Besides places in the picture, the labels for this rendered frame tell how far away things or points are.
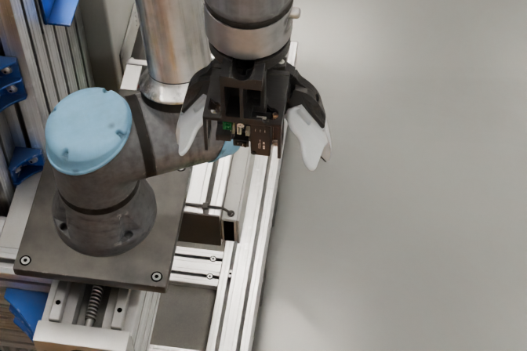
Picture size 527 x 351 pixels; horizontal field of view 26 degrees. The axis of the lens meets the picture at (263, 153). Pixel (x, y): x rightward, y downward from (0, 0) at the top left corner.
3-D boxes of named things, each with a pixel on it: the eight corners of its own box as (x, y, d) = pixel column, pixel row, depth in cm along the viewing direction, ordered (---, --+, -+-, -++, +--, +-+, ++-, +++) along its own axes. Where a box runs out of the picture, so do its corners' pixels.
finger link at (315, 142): (320, 198, 112) (266, 148, 106) (327, 150, 115) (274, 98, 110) (347, 191, 110) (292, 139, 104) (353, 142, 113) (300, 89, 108)
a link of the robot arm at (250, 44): (211, -41, 97) (306, -31, 96) (212, -4, 101) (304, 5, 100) (195, 25, 93) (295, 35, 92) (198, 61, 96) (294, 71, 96)
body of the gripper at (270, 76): (201, 154, 105) (195, 70, 95) (216, 82, 110) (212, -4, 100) (284, 164, 105) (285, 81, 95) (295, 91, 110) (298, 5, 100)
